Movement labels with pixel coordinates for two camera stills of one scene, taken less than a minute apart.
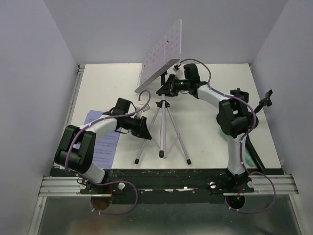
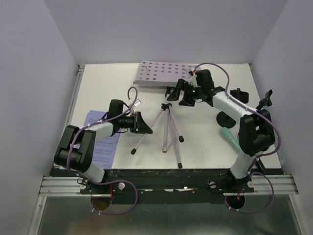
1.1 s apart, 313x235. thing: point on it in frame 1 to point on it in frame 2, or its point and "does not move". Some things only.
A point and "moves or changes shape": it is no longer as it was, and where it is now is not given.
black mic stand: [267, 101] does not move
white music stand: [168, 52] moves or changes shape
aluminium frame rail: [71, 186] does not move
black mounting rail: [162, 186] does not move
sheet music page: [105, 144] does not move
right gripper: [168, 88] to [175, 95]
